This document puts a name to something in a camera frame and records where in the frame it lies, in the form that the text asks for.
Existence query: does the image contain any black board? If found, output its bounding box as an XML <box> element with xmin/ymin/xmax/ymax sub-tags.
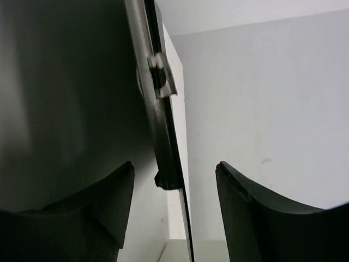
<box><xmin>1</xmin><ymin>1</ymin><xmax>185</xmax><ymax>261</ymax></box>

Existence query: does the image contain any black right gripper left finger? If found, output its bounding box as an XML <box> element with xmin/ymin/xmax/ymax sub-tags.
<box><xmin>1</xmin><ymin>161</ymin><xmax>135</xmax><ymax>261</ymax></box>

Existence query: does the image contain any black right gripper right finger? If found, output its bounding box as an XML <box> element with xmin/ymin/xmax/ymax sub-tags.
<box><xmin>215</xmin><ymin>162</ymin><xmax>348</xmax><ymax>261</ymax></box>

